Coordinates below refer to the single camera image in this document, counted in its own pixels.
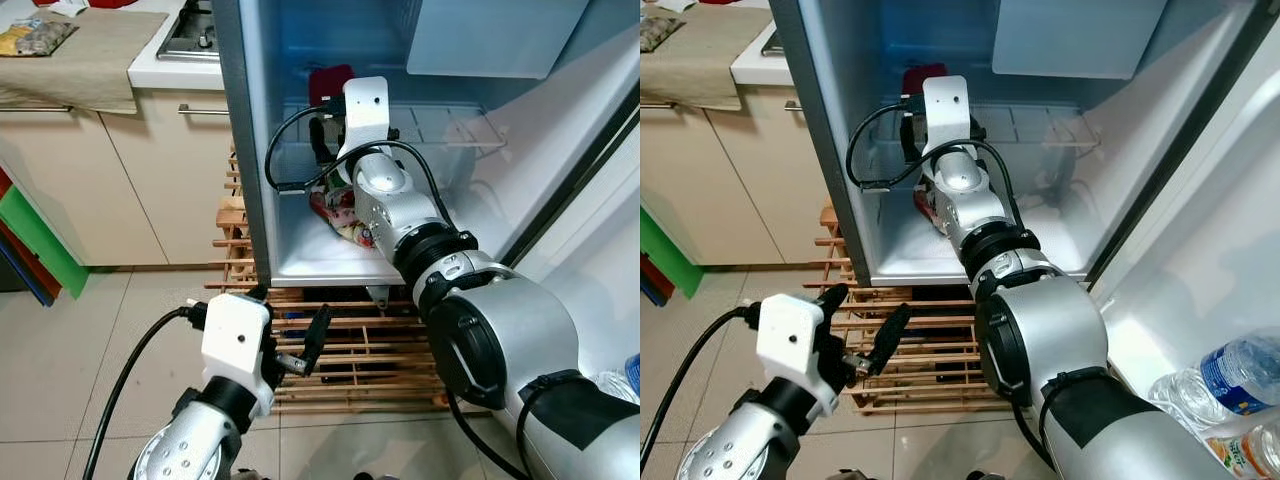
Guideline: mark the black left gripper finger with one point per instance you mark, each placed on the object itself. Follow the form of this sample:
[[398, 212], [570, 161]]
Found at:
[[318, 340], [893, 340], [259, 293], [835, 300]]

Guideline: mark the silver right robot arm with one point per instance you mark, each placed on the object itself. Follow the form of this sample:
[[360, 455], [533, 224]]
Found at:
[[1060, 340], [520, 340]]

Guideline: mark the grey fridge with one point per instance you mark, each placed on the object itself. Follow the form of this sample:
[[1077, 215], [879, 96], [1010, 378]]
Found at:
[[900, 255], [300, 255]]

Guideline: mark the clear glass fridge shelf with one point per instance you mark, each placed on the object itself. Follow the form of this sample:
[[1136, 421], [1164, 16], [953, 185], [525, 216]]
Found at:
[[1040, 125], [450, 125]]

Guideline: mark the frosted fridge compartment flap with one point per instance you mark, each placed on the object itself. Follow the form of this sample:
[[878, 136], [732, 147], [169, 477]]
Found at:
[[1080, 35], [500, 35]]

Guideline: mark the wooden slat pallet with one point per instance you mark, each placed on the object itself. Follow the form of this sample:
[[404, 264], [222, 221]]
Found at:
[[350, 350], [940, 350]]

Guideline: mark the red printed food packet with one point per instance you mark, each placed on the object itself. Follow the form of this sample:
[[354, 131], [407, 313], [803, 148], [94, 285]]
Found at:
[[340, 215]]

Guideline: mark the beige kitchen base cabinet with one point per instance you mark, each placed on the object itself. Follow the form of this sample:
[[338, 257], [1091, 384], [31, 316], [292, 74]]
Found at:
[[740, 190], [130, 190]]

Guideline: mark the steel gas hob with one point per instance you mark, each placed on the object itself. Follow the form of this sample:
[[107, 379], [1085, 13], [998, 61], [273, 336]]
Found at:
[[190, 35], [773, 43]]

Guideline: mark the green board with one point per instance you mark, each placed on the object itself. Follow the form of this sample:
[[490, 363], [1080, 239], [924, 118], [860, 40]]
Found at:
[[40, 240], [670, 250]]

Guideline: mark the blue board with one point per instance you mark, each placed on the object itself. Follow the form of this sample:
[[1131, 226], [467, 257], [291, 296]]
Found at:
[[25, 275], [655, 285]]

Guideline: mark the beige linen cloth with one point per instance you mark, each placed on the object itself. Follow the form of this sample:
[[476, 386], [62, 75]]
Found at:
[[700, 60], [80, 60]]

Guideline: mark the white paper card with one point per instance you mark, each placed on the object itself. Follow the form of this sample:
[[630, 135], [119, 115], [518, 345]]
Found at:
[[68, 7], [680, 5]]

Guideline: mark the clear packet of brown balls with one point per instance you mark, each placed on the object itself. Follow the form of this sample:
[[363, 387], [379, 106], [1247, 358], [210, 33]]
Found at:
[[48, 37], [660, 32]]

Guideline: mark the red board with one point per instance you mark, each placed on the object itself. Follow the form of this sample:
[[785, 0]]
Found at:
[[5, 185]]

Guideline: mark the orange label drink bottle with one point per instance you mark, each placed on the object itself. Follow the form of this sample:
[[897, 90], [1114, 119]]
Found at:
[[1250, 455]]

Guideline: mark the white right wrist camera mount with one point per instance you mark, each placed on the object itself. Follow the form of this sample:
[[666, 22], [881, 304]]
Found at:
[[367, 110], [947, 108]]

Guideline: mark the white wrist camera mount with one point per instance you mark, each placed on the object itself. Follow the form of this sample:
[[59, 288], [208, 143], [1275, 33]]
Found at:
[[790, 340], [232, 340], [367, 110], [947, 108]]

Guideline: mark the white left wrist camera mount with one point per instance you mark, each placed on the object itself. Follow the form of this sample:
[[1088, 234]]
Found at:
[[790, 340], [232, 340]]

